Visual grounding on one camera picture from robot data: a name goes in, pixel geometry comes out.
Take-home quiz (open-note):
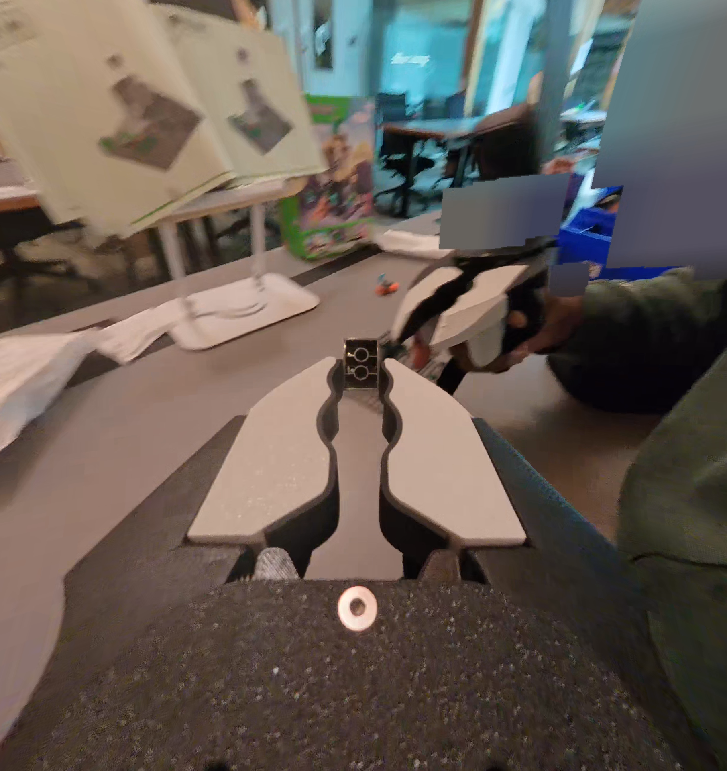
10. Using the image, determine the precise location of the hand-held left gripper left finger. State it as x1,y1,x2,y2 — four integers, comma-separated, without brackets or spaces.
186,355,343,578

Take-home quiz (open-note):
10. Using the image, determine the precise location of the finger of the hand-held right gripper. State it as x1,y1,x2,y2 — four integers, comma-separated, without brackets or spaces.
391,267,464,347
430,265,531,350

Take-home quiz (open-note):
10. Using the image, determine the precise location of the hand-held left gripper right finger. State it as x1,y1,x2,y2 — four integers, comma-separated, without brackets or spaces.
378,358,528,578

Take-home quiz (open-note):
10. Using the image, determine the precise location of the dark grey rectangular brick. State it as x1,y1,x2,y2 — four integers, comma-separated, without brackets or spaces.
343,339,381,394

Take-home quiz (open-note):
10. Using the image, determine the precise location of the brick building instruction booklet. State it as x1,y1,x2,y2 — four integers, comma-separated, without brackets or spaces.
0,0,328,239

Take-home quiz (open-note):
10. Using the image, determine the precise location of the person's right forearm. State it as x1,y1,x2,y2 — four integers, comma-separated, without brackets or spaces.
547,268,727,416

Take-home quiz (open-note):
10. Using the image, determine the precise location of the person's right hand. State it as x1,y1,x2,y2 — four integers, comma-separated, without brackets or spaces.
502,294,584,371

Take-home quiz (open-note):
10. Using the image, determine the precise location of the blue container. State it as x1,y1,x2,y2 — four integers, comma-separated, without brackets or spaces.
558,187,623,266

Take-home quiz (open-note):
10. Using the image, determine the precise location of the green toy set box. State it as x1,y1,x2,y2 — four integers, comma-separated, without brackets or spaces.
279,96,376,261

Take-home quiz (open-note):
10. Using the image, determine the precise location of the black office chair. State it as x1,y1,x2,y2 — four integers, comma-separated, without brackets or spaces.
375,93,436,200

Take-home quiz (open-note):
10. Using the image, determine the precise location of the office table wooden edge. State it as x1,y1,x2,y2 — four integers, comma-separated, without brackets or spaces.
0,157,45,214
380,105,536,218

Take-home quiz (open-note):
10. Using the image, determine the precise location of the white crumpled paper bag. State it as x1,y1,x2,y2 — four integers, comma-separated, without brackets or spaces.
0,330,96,467

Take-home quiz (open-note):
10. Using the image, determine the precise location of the black desk cable channel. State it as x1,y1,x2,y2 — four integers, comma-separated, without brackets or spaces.
291,244,394,289

